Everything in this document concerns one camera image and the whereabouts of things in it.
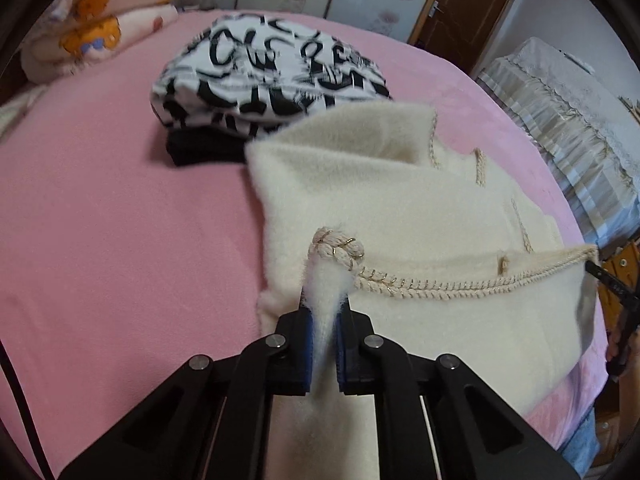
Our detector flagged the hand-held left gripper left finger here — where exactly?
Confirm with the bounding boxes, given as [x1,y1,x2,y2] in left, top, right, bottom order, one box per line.
[57,285,316,480]

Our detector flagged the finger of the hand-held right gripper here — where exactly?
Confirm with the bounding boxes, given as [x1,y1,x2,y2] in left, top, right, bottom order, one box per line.
[585,258,640,307]
[584,263,638,377]

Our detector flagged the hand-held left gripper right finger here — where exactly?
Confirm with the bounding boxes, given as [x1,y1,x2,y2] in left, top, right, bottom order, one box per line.
[336,300,583,480]

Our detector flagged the pink bed blanket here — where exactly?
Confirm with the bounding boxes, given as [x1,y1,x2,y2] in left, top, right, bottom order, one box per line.
[0,7,601,480]

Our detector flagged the black and white printed garment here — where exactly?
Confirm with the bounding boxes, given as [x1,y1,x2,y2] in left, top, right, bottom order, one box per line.
[150,12,393,141]

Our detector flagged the brown wooden door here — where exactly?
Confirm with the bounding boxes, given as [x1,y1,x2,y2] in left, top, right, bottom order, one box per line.
[407,0,523,73]

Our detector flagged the white fuzzy cardigan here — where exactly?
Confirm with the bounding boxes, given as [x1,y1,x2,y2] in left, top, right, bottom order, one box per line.
[245,101,601,480]

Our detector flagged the pale crumpled cloth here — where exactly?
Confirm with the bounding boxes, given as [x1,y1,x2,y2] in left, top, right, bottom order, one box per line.
[0,85,48,136]

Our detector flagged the lace covered furniture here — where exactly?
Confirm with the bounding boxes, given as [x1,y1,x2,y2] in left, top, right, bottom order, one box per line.
[475,35,640,246]

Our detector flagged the black folded garment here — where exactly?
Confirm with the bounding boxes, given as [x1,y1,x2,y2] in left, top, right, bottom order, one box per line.
[165,130,251,167]

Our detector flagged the black cable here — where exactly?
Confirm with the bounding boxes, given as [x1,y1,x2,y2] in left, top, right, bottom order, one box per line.
[0,335,53,480]

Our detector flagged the person's blue jeans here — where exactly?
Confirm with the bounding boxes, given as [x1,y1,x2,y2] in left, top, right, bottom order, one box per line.
[560,400,601,480]

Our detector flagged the folded bear print quilt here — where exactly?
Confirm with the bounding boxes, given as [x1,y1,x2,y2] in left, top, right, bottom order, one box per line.
[20,0,181,83]

